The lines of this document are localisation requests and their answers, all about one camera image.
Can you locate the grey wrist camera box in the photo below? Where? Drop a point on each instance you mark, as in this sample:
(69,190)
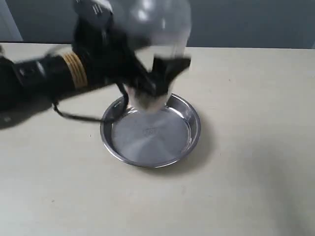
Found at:
(92,11)

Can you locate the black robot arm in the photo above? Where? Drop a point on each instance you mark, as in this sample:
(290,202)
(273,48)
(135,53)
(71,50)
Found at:
(53,76)

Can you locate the round steel tray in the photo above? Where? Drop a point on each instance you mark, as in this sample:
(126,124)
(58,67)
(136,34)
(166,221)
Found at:
(153,140)

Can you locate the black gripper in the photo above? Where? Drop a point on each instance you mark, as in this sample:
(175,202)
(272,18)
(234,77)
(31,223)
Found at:
(108,56)

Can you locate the clear plastic bottle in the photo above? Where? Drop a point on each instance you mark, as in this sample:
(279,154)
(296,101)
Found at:
(168,24)

